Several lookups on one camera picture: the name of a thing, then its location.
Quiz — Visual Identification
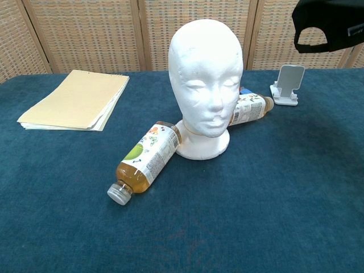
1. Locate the white phone stand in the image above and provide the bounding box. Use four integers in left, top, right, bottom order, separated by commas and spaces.
269, 64, 307, 106

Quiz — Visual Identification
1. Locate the black baseball cap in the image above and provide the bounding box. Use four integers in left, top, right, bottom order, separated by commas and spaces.
292, 0, 364, 54

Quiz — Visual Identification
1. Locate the juice bottle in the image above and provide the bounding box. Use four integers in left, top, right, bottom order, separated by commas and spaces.
107, 121, 183, 205

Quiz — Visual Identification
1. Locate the white foam mannequin head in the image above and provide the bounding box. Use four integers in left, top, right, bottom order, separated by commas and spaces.
168, 19, 245, 162

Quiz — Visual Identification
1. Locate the blue tablecloth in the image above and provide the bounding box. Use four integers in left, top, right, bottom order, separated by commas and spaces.
0, 68, 364, 273

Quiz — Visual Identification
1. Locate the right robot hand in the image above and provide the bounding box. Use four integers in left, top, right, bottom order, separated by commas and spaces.
347, 24, 364, 37

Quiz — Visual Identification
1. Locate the stack of yellow paper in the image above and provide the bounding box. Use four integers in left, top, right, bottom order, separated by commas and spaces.
16, 69, 130, 132

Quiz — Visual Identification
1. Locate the woven folding screen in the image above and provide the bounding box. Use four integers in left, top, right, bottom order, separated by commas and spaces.
0, 0, 364, 84

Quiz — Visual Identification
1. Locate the tea bottle with paper label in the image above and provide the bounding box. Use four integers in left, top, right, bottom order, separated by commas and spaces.
229, 93, 275, 127

